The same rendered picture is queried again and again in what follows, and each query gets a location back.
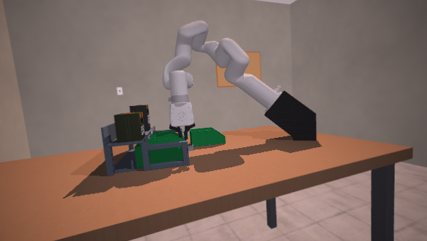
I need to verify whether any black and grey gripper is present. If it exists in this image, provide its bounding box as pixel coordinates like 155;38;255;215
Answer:
170;102;195;141

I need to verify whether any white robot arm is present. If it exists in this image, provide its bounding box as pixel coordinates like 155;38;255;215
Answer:
162;21;282;112

